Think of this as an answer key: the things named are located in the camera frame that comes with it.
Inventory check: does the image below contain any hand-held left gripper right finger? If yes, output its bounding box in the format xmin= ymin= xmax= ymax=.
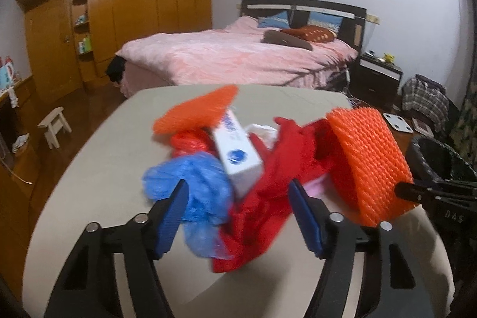
xmin=288 ymin=179 xmax=435 ymax=318

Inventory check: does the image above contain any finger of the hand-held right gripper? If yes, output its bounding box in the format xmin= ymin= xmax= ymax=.
xmin=412 ymin=179 xmax=477 ymax=192
xmin=395 ymin=182 xmax=477 ymax=209

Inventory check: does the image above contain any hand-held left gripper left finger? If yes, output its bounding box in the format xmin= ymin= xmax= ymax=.
xmin=44 ymin=179 xmax=191 ymax=318

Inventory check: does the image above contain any black trash bin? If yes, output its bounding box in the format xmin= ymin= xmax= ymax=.
xmin=406 ymin=135 xmax=477 ymax=186

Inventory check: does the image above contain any thick orange foam net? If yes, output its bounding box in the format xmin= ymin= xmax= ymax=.
xmin=326 ymin=107 xmax=418 ymax=227

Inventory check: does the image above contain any dark red cloth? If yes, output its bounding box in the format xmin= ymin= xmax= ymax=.
xmin=212 ymin=117 xmax=336 ymax=274

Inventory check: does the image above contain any blue plastic bag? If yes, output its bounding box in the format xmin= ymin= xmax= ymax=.
xmin=142 ymin=151 xmax=239 ymax=261

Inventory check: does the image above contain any glossy red plastic bag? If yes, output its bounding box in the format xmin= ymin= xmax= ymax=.
xmin=171 ymin=128 xmax=220 ymax=158

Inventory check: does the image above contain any camouflage cloth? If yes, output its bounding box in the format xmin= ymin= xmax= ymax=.
xmin=449 ymin=80 xmax=477 ymax=162

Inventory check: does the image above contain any white bathroom scale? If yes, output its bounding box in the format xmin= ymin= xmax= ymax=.
xmin=382 ymin=112 xmax=414 ymax=134

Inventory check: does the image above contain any plaid bag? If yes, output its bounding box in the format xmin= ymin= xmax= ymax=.
xmin=402 ymin=76 xmax=450 ymax=125

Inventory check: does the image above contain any white cardboard box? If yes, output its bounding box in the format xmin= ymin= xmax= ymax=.
xmin=210 ymin=108 xmax=263 ymax=199

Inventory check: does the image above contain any black nightstand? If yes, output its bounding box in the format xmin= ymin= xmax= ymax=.
xmin=352 ymin=53 xmax=404 ymax=110

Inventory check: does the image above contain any flat orange foam net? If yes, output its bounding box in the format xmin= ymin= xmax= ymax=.
xmin=153 ymin=85 xmax=239 ymax=135

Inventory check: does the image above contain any small white stool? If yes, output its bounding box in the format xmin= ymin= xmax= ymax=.
xmin=37 ymin=107 xmax=71 ymax=149

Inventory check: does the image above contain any black cloth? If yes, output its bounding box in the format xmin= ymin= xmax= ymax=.
xmin=106 ymin=55 xmax=127 ymax=84

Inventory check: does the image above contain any wooden side cabinet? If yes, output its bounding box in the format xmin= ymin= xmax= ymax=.
xmin=0 ymin=76 xmax=41 ymax=199

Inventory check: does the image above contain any bed with pink cover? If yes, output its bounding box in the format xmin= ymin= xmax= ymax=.
xmin=115 ymin=15 xmax=360 ymax=99

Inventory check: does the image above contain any black bed headboard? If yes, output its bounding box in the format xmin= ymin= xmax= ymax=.
xmin=238 ymin=0 xmax=368 ymax=54

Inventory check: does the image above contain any red patterned pillow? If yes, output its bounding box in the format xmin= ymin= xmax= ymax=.
xmin=280 ymin=25 xmax=336 ymax=43

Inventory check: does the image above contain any brown cushion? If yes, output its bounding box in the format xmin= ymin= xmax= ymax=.
xmin=262 ymin=29 xmax=314 ymax=51

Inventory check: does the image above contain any blue pillow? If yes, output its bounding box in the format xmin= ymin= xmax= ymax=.
xmin=309 ymin=12 xmax=343 ymax=35
xmin=258 ymin=10 xmax=289 ymax=29

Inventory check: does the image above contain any picture frame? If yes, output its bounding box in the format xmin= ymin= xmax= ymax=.
xmin=412 ymin=118 xmax=435 ymax=136

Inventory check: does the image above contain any white charger cable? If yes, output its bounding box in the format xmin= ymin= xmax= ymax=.
xmin=343 ymin=68 xmax=360 ymax=108

